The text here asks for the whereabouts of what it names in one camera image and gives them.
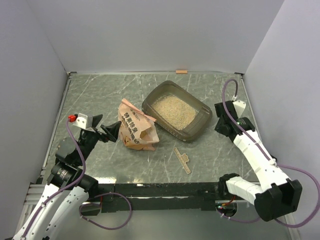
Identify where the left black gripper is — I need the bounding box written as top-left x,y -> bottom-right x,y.
76,114 -> 121,165

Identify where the orange cat litter bag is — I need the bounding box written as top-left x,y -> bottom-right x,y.
118,98 -> 160,151

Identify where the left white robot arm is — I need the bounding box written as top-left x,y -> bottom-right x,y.
13,113 -> 121,240

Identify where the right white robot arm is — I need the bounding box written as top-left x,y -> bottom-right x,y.
214,100 -> 303,222

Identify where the beige cat litter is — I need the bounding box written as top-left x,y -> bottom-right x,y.
152,95 -> 198,131

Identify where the grey translucent litter box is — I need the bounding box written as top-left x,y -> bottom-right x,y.
141,80 -> 213,142

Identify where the orange tape piece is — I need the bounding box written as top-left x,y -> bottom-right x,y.
175,70 -> 188,74

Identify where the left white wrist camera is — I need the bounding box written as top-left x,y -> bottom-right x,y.
68,113 -> 93,131

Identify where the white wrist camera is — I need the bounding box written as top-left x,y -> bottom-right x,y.
232,100 -> 247,118
68,113 -> 93,131

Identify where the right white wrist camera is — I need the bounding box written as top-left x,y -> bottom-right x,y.
232,100 -> 247,118

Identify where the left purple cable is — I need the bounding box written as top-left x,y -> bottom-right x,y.
14,117 -> 133,240

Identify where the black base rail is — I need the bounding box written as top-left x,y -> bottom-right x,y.
98,182 -> 233,211

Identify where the aluminium frame rail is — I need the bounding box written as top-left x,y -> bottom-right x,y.
23,181 -> 251,206

